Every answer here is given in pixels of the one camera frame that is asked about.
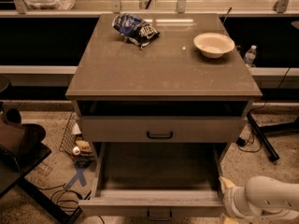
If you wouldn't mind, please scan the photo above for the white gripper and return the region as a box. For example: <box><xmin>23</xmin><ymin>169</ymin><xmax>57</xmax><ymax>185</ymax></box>
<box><xmin>219</xmin><ymin>176</ymin><xmax>252</xmax><ymax>224</ymax></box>

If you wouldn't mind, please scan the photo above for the grey drawer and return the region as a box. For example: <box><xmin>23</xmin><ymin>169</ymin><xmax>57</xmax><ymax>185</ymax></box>
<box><xmin>78</xmin><ymin>116</ymin><xmax>247</xmax><ymax>143</ymax></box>
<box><xmin>79</xmin><ymin>143</ymin><xmax>225</xmax><ymax>221</ymax></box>

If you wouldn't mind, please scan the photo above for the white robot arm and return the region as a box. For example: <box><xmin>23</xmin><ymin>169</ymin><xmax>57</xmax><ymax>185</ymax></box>
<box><xmin>219</xmin><ymin>175</ymin><xmax>299</xmax><ymax>220</ymax></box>

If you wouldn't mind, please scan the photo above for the grey drawer cabinet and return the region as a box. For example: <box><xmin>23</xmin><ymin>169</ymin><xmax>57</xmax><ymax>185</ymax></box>
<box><xmin>66</xmin><ymin>14</ymin><xmax>262</xmax><ymax>163</ymax></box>

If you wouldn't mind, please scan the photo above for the grey top drawer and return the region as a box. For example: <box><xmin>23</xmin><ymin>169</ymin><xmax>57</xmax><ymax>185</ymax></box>
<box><xmin>78</xmin><ymin>116</ymin><xmax>247</xmax><ymax>143</ymax></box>

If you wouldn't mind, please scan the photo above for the black stand leg right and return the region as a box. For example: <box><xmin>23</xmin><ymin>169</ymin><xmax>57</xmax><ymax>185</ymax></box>
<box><xmin>247</xmin><ymin>113</ymin><xmax>299</xmax><ymax>162</ymax></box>

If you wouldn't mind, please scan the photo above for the blue tape cross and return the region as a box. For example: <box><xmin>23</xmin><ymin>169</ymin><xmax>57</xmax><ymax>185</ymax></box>
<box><xmin>65</xmin><ymin>166</ymin><xmax>87</xmax><ymax>189</ymax></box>

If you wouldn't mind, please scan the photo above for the clear plastic water bottle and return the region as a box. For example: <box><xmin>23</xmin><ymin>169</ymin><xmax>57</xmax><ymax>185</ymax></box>
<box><xmin>243</xmin><ymin>45</ymin><xmax>257</xmax><ymax>67</ymax></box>

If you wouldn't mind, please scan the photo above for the black table leg base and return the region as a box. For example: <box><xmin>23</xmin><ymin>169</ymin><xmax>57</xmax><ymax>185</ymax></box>
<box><xmin>17</xmin><ymin>178</ymin><xmax>82</xmax><ymax>224</ymax></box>

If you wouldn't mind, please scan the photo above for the white paper bowl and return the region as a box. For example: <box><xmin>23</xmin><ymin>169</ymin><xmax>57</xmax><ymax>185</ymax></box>
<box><xmin>193</xmin><ymin>33</ymin><xmax>235</xmax><ymax>59</ymax></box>

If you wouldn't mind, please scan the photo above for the blue crumpled chip bag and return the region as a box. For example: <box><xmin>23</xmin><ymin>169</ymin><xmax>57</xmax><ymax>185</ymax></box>
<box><xmin>112</xmin><ymin>13</ymin><xmax>160</xmax><ymax>49</ymax></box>

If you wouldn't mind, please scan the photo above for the black power adapter cable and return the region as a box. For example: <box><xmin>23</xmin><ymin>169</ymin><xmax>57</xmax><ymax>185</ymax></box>
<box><xmin>235</xmin><ymin>131</ymin><xmax>263</xmax><ymax>154</ymax></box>

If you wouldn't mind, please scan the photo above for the wire mesh basket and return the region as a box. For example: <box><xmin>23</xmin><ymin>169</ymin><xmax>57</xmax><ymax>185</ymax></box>
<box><xmin>59</xmin><ymin>113</ymin><xmax>93</xmax><ymax>162</ymax></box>

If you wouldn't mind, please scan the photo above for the black floor cable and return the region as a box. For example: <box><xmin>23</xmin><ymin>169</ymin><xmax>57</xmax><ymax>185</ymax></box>
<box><xmin>34</xmin><ymin>184</ymin><xmax>106</xmax><ymax>224</ymax></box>

